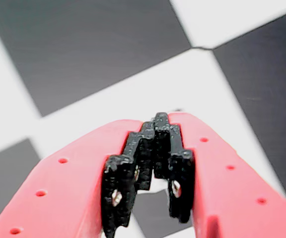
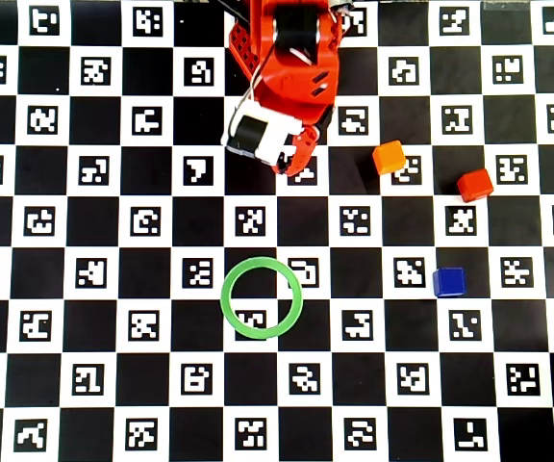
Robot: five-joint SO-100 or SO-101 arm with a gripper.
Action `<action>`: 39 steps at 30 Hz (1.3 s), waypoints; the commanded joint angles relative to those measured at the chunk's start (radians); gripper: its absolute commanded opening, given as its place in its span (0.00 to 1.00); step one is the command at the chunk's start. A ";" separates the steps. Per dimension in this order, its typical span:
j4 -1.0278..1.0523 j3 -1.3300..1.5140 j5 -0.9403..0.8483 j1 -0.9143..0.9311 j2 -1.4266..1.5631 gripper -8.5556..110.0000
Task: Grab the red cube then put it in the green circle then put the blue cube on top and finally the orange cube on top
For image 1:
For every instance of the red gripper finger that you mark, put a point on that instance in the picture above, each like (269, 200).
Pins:
(58, 188)
(232, 198)

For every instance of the checkerboard marker mat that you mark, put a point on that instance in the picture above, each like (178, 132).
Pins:
(83, 49)

